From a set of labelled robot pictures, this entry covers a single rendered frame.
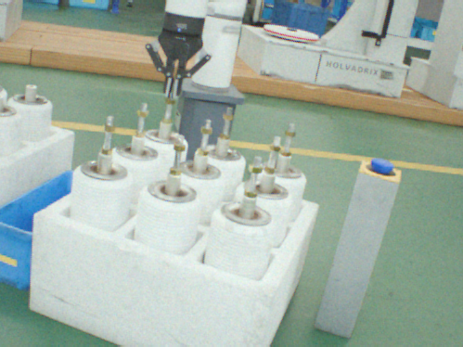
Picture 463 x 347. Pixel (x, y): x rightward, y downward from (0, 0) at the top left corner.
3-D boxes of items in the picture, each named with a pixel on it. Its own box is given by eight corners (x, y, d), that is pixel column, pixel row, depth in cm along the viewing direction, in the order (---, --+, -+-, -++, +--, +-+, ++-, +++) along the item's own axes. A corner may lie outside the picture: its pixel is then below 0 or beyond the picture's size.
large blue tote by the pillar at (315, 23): (265, 33, 567) (273, -4, 554) (302, 40, 580) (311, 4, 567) (283, 42, 523) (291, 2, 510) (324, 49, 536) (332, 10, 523)
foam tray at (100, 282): (130, 227, 130) (140, 152, 124) (299, 281, 122) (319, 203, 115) (28, 309, 94) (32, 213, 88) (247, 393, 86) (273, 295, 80)
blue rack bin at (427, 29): (399, 32, 632) (404, 14, 625) (429, 39, 641) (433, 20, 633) (419, 39, 586) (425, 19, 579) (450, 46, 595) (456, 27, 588)
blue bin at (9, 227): (64, 218, 128) (69, 168, 123) (108, 233, 125) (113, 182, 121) (-21, 276, 100) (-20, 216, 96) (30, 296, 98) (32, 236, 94)
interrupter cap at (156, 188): (137, 194, 86) (138, 189, 86) (160, 180, 93) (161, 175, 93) (183, 209, 84) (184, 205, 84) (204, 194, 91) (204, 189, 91)
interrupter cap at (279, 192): (236, 182, 99) (237, 177, 98) (276, 183, 102) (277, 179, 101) (252, 200, 92) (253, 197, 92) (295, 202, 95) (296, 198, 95)
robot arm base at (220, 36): (188, 80, 143) (200, 11, 137) (225, 84, 145) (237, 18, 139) (193, 89, 135) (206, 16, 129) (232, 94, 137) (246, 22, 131)
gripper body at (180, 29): (159, 6, 101) (150, 57, 104) (206, 15, 101) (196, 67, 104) (167, 5, 108) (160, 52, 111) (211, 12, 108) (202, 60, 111)
